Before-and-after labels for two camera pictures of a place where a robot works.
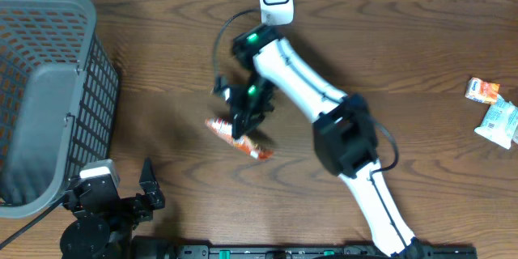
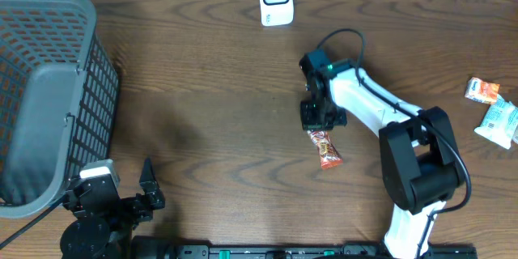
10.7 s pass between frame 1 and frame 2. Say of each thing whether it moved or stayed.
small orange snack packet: stayed
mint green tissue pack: stayed
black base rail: stayed
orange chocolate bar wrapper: moved
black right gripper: moved
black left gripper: stayed
